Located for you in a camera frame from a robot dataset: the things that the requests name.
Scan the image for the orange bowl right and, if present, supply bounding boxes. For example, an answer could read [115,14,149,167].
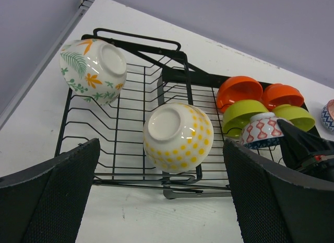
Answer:
[261,83,304,110]

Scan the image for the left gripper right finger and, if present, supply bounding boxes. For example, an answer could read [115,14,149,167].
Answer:
[223,139,333,242]

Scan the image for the orange bowl left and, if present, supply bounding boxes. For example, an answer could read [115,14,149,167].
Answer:
[217,76,263,113]

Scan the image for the orange bowl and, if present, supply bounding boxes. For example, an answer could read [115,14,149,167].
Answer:
[261,83,304,110]
[217,76,263,113]

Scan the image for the green bowl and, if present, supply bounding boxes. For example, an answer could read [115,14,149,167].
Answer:
[222,100,269,138]
[272,104,316,132]

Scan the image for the red patterned bowl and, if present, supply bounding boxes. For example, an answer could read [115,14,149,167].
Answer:
[238,112,292,149]

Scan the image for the black wire dish rack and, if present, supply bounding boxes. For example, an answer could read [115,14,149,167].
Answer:
[53,28,320,201]

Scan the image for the white bowl yellow dots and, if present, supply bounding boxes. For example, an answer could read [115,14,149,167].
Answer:
[143,102,214,173]

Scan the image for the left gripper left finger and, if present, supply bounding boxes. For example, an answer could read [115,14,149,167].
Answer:
[1,145,100,242]

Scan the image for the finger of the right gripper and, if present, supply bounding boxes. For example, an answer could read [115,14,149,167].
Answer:
[277,119,333,170]

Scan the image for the white bowl leaf pattern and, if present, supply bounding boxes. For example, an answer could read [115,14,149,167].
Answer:
[59,39,127,106]

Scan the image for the blue patterned bowl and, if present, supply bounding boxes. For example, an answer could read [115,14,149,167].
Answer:
[321,99,334,132]

